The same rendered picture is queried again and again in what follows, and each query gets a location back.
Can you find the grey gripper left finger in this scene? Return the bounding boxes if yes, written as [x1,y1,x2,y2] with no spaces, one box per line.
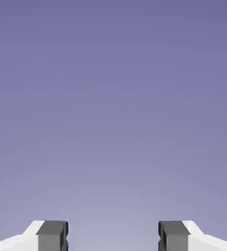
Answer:
[0,220,69,251]

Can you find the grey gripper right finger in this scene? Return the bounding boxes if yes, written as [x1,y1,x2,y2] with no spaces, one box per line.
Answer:
[157,220,227,251]

